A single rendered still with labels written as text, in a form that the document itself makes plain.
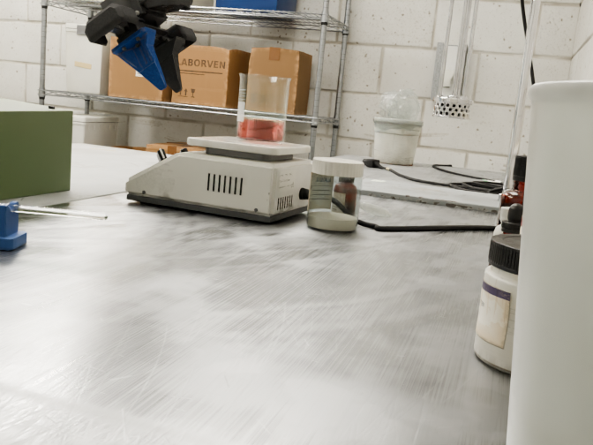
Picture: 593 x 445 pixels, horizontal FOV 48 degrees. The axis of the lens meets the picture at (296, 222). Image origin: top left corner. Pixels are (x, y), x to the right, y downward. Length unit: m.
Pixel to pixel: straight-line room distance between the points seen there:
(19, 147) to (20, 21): 3.39
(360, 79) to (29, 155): 2.57
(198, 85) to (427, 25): 1.09
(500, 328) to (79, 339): 0.23
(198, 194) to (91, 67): 2.74
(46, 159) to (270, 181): 0.29
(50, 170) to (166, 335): 0.52
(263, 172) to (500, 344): 0.42
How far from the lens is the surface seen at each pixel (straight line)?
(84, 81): 3.53
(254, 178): 0.76
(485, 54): 3.23
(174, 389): 0.33
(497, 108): 3.22
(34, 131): 0.86
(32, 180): 0.86
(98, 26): 0.89
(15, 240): 0.59
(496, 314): 0.40
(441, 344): 0.43
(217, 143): 0.78
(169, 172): 0.81
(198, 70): 3.19
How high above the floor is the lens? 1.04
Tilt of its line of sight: 10 degrees down
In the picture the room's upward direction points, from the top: 6 degrees clockwise
